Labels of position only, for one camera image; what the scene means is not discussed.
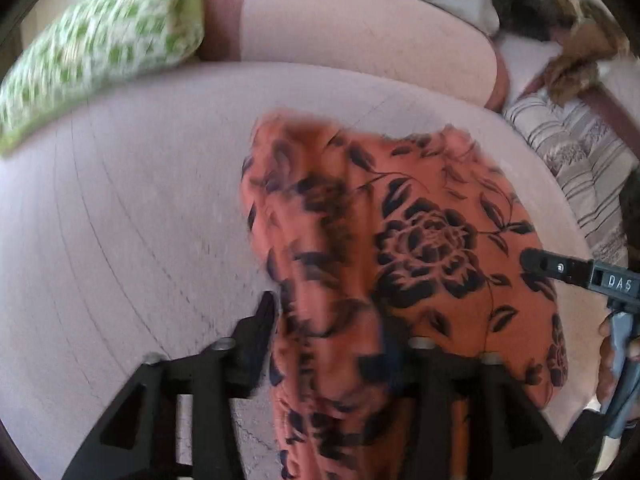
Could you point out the striped grey white cloth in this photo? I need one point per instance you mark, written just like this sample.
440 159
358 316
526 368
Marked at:
589 162

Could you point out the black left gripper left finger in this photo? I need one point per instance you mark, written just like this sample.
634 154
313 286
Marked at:
172 419

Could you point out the pink bolster cushion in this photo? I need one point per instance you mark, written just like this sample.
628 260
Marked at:
410 41

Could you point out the green white patterned pillow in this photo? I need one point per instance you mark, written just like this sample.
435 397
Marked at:
93 45

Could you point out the orange black floral garment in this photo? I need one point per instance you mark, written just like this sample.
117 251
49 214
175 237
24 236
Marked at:
357 228

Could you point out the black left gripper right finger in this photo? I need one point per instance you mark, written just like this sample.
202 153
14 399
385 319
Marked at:
436 414

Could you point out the person right hand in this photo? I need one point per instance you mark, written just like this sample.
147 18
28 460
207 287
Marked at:
606 378

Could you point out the dark furry item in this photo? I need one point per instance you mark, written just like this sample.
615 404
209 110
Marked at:
534 19

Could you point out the brown patterned cloth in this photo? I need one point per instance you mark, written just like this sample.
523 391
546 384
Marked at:
595 37

